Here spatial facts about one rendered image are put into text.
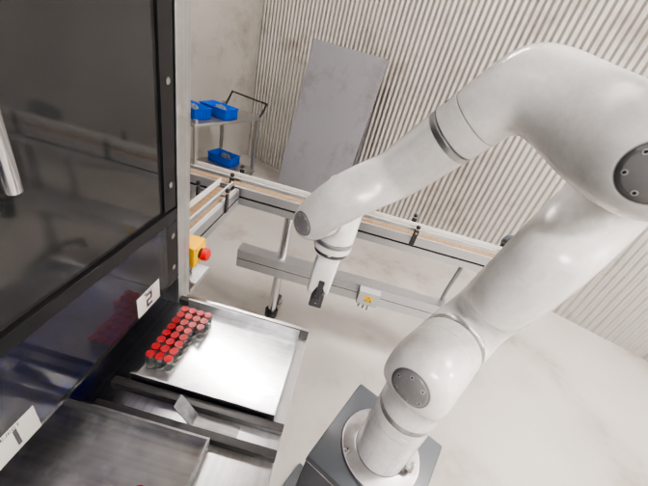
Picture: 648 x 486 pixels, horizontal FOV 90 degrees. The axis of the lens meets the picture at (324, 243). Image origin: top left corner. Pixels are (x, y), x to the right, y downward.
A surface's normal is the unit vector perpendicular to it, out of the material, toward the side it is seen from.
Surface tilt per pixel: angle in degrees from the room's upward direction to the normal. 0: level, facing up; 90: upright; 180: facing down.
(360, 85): 82
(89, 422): 0
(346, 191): 59
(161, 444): 0
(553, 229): 42
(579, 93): 67
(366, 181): 53
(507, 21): 90
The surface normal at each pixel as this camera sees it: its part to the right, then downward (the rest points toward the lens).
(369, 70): -0.53, 0.21
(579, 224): -0.26, -0.46
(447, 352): 0.31, -0.71
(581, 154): -0.97, -0.11
